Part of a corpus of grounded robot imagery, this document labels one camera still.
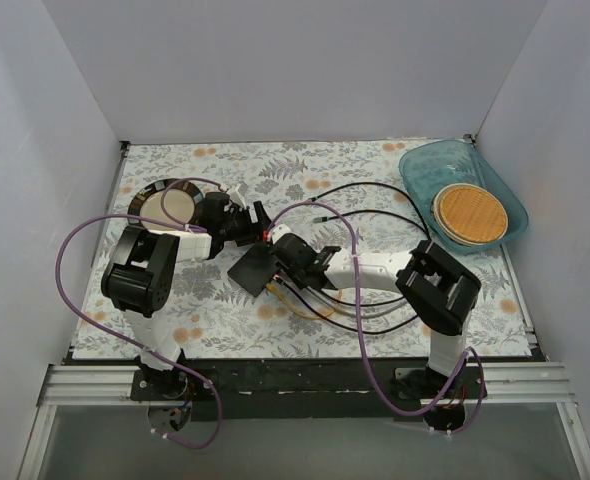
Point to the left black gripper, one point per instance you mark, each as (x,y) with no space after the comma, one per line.
(254,226)

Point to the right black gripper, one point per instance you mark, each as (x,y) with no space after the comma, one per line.
(277,252)

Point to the black network switch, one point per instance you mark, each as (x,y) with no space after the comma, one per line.
(255,269)

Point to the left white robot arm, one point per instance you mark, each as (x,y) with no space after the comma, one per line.
(139,274)

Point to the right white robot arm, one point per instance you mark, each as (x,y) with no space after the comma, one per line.
(441,290)

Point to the floral table mat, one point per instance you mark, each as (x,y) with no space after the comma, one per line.
(328,193)

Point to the dark rimmed ceramic plate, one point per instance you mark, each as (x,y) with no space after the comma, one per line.
(182,202)

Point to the teal plastic basin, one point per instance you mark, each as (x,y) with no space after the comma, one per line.
(427,169)

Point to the round woven bamboo tray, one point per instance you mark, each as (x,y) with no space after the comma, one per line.
(469,214)

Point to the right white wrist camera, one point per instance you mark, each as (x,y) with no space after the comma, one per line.
(276,233)

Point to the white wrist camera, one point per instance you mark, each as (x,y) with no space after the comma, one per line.
(276,233)
(237,192)

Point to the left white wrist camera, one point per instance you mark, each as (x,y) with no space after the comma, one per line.
(237,192)

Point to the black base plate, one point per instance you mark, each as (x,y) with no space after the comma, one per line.
(315,388)

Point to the aluminium frame rail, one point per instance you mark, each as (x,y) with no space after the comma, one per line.
(503,382)

